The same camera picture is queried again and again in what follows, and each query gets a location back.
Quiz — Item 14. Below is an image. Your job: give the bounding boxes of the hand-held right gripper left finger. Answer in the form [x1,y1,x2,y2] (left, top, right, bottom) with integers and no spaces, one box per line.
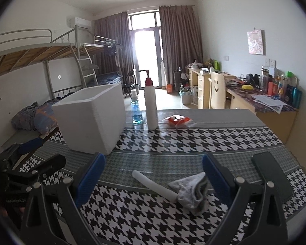
[20,152,106,245]

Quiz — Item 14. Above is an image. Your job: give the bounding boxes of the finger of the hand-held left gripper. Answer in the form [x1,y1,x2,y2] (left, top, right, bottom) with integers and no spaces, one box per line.
[0,137,44,170]
[0,154,67,199]

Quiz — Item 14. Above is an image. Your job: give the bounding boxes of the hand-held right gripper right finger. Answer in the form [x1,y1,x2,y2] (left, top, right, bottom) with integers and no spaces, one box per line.
[202,153,288,245]

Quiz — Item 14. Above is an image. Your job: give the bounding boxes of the grey sock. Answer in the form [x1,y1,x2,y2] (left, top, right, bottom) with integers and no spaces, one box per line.
[168,172,210,215]

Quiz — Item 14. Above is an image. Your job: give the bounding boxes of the white foam box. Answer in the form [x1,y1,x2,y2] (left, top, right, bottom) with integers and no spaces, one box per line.
[51,83,126,156]

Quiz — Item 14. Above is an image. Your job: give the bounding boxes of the white foam tube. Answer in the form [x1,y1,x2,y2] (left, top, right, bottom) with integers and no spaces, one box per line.
[132,170,180,203]

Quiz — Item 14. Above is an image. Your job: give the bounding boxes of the dark grey cloth bundle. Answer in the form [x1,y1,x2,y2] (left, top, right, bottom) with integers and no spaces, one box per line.
[11,101,39,130]

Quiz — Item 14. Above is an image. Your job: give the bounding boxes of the rolled blue quilt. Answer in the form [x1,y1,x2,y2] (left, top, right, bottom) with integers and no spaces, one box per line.
[34,101,60,135]

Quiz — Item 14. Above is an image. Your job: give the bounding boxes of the black phone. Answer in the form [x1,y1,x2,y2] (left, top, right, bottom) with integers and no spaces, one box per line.
[252,151,294,203]

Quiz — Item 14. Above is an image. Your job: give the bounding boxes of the houndstooth tablecloth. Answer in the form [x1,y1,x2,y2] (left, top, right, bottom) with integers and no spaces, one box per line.
[5,108,306,245]

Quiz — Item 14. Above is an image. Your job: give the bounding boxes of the red white snack packet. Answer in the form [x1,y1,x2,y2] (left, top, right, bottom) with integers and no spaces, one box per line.
[161,115,197,128]

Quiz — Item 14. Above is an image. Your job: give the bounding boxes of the clear bottle with blue liquid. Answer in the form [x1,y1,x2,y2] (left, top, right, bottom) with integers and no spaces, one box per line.
[131,89,144,125]

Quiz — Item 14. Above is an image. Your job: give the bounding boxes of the desk with dark cover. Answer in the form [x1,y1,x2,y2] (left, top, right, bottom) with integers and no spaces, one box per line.
[226,78,300,143]

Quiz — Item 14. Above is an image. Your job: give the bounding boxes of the grey trash bin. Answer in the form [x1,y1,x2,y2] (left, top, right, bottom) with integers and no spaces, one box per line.
[180,89,193,105]

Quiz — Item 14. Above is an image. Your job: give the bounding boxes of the wooden chair with smiley face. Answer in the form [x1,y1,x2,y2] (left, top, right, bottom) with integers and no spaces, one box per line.
[208,71,228,109]

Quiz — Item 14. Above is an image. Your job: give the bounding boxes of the light wooden desk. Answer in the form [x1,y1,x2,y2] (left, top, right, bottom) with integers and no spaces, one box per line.
[186,65,237,109]

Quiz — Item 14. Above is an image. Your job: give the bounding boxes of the grey metal bunk bed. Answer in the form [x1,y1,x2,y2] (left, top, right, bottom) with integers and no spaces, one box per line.
[0,29,97,143]
[93,34,123,87]

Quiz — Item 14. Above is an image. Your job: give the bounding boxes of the white pump bottle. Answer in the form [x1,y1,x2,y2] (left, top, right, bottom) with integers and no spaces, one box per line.
[138,69,158,130]

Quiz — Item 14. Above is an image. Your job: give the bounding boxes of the white papers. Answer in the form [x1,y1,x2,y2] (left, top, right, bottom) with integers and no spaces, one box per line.
[251,95,287,114]

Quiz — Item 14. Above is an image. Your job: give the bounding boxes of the grey metal bunk ladder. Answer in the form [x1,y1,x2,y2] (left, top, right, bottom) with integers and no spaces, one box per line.
[78,43,99,87]

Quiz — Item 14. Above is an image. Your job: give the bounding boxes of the black folding chair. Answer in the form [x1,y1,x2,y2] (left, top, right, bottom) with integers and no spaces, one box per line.
[123,69,139,99]

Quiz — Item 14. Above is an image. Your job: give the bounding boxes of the black bag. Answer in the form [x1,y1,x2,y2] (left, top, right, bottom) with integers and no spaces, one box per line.
[246,73,261,87]

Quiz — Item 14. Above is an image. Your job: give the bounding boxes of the steel thermos bottle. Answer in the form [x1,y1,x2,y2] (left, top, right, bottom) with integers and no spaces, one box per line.
[261,66,269,92]

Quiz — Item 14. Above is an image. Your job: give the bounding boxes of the teal can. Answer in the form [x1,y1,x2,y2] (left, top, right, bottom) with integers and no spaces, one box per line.
[291,88,303,108]

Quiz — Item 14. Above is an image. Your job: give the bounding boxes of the green capped bottle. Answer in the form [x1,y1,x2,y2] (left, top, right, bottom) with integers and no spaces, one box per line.
[286,71,296,100]

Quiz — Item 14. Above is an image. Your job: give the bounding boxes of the dark hanging clothes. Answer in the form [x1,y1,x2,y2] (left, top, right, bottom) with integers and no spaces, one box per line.
[106,43,121,59]

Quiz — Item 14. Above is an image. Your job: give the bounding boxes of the brown curtain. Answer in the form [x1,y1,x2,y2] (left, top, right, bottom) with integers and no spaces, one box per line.
[93,11,133,87]
[159,4,203,85]

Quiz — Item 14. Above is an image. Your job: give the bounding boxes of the white air conditioner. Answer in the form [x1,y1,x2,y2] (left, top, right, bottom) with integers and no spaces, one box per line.
[68,17,92,29]

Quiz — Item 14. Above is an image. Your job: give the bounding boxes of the glass balcony door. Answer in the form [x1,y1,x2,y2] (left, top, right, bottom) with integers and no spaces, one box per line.
[127,10,164,88]

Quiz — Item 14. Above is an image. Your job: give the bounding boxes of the pink wall picture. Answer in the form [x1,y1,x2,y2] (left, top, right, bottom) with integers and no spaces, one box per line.
[247,28,266,55]

